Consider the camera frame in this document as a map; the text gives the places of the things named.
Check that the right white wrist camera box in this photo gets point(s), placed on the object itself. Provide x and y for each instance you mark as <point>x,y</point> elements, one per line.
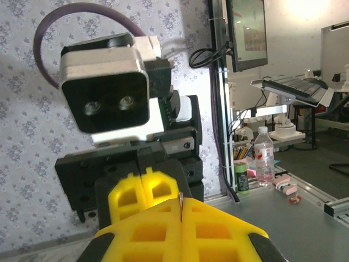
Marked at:
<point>109,98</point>

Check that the pink white stapler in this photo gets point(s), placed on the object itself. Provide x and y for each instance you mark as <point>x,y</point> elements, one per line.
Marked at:
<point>285,184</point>

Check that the black computer monitor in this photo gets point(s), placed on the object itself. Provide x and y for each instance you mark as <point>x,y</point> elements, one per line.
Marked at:
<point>245,32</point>

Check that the pink sticky notes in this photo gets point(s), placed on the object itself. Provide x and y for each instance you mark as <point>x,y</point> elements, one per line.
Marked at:
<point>251,171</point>

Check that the aluminium extrusion with black cap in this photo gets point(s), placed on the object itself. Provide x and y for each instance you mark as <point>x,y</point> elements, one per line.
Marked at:
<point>336,210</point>

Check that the clear plastic water bottle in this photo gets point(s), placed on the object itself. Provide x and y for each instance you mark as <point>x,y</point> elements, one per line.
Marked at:
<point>264,158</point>

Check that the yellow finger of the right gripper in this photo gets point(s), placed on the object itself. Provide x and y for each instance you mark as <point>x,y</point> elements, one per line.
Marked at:
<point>161,188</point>
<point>122,196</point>

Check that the grey partition panel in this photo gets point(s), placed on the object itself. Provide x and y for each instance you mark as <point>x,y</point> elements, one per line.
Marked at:
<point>335,52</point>

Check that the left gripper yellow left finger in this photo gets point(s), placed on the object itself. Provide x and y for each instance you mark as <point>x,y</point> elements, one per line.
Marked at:
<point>152,234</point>

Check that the cup of pencils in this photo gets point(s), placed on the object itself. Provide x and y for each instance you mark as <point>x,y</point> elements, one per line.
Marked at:
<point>241,152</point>

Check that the small red white object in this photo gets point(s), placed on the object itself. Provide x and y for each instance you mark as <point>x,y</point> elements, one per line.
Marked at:
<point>295,199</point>

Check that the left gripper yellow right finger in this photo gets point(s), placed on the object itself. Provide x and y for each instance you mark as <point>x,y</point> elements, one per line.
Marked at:
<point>218,234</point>

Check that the black keyboard on tray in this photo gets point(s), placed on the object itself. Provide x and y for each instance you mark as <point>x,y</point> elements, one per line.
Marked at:
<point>294,88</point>

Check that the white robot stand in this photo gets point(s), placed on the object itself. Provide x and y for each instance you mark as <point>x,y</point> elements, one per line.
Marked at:
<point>285,129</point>

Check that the green black can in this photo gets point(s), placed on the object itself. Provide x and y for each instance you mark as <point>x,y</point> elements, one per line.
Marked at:
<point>241,178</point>

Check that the black stool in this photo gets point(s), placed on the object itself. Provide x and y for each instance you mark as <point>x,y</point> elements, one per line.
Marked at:
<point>305,128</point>

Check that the aluminium side rail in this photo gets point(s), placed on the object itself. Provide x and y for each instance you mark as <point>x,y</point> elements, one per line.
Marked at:
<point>41,244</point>

